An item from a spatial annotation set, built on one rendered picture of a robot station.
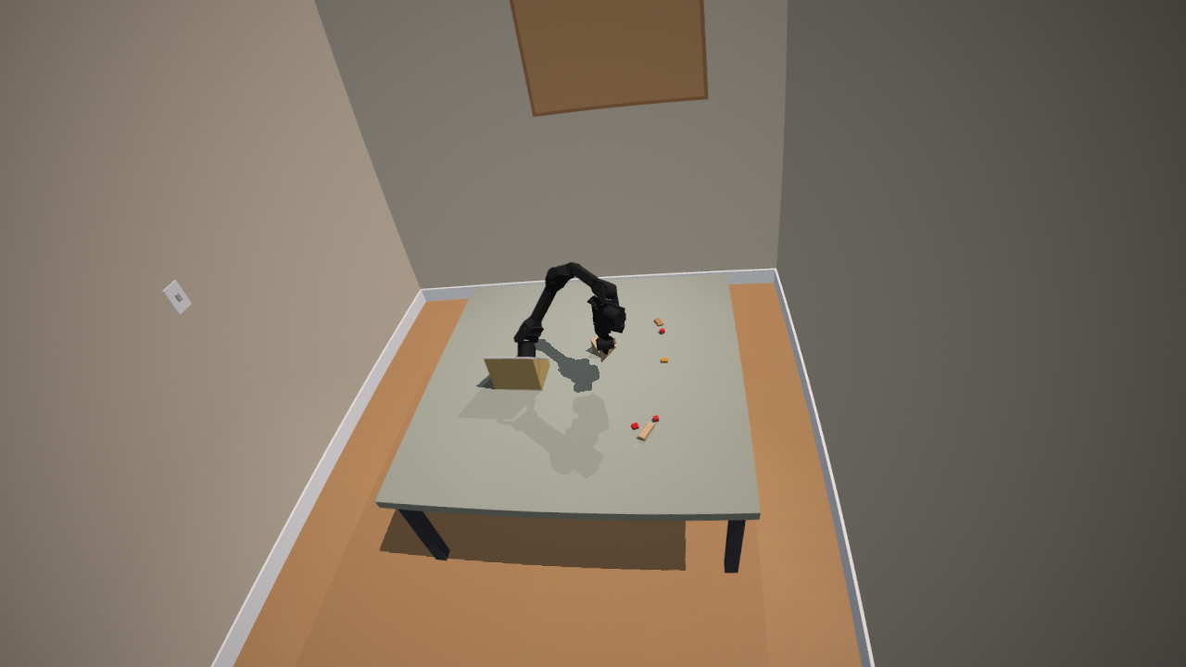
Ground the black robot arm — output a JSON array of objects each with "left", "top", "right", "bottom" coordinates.
[{"left": 514, "top": 262, "right": 626, "bottom": 358}]

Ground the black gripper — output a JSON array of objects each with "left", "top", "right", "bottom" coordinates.
[{"left": 593, "top": 318, "right": 614, "bottom": 355}]

